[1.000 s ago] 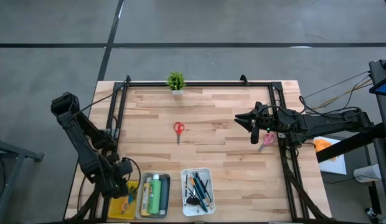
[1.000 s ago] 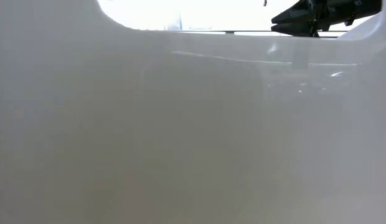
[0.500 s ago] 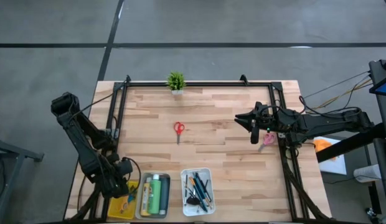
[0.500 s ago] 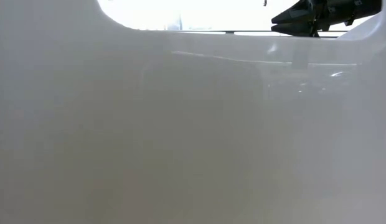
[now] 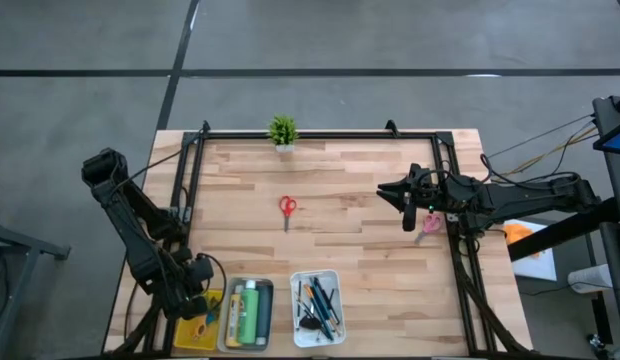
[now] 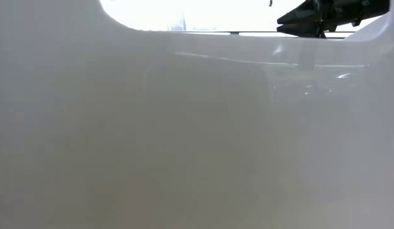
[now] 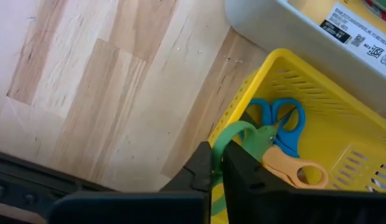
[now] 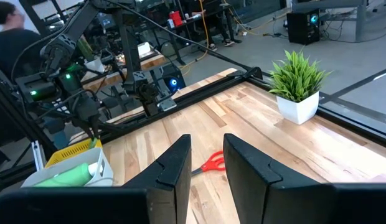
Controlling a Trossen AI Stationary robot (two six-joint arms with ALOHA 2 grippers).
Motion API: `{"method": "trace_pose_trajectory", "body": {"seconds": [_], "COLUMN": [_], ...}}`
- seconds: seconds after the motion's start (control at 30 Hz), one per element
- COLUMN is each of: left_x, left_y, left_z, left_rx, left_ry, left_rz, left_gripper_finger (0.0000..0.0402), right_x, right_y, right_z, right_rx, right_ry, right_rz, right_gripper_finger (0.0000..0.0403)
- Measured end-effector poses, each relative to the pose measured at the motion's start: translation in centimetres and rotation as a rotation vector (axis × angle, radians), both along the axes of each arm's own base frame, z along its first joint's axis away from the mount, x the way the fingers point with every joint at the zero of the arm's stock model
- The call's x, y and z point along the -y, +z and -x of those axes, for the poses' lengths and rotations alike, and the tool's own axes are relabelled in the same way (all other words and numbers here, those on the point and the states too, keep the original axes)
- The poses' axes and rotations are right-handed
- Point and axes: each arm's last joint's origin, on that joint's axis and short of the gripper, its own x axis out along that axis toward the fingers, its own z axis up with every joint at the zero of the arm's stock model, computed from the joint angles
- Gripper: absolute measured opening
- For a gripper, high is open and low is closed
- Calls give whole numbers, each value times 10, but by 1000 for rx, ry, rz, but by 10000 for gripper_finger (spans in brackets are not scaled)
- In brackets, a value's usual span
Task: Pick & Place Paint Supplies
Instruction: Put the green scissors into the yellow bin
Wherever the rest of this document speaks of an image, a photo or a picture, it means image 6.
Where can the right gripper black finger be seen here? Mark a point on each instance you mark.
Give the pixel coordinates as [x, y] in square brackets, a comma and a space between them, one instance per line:
[303, 16]
[302, 30]

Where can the dark overhead crossbar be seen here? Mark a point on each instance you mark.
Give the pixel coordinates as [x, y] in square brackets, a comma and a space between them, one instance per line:
[234, 32]

